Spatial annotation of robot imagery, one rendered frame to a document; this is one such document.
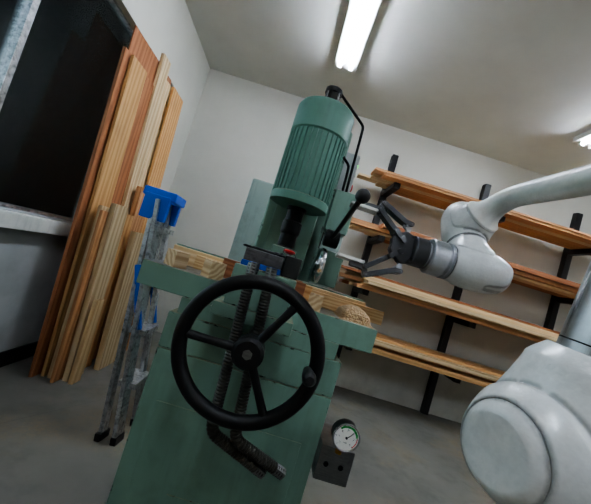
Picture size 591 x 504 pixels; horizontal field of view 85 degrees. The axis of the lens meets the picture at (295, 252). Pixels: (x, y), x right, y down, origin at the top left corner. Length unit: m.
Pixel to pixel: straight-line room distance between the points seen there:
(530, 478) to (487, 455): 0.05
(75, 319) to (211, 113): 2.35
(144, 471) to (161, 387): 0.20
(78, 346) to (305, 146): 1.78
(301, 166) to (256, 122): 2.68
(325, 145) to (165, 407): 0.78
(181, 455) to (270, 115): 3.17
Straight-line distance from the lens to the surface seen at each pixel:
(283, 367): 0.83
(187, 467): 0.95
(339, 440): 0.83
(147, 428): 0.94
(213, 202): 3.39
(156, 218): 1.63
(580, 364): 0.49
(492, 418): 0.46
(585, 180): 0.83
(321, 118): 0.97
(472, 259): 0.87
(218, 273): 0.83
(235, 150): 3.49
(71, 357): 2.29
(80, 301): 2.20
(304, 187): 0.90
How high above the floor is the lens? 0.98
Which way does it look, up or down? 3 degrees up
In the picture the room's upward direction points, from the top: 17 degrees clockwise
